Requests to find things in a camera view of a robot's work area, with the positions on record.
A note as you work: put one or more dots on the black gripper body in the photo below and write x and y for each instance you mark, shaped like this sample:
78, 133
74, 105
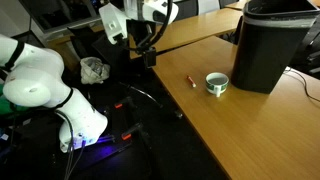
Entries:
137, 30

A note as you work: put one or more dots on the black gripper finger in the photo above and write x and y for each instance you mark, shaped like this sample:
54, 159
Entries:
153, 58
147, 60

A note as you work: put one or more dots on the orange marker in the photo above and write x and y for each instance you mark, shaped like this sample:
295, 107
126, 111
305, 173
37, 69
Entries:
191, 81

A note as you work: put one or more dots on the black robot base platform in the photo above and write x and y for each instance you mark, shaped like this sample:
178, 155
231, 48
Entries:
100, 150

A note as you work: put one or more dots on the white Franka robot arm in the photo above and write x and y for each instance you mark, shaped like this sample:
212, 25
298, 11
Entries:
33, 76

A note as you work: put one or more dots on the green and white mug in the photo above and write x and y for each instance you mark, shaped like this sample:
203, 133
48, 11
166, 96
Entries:
217, 83

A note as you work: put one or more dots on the curved metal chair leg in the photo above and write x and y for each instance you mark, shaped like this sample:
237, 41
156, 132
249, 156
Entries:
150, 97

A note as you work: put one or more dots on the black clamp with orange tip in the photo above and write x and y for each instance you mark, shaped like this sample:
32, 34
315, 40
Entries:
131, 131
122, 102

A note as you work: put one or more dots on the crumpled grey cloth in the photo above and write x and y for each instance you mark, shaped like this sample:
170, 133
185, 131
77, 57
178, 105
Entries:
94, 70

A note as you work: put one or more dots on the dark monitor screen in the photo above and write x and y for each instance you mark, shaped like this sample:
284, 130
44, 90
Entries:
60, 13

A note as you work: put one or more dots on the black trash bin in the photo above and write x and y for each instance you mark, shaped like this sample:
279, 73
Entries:
266, 50

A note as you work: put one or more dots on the black chair with grey frame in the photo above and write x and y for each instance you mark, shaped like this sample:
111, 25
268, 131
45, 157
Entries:
186, 8

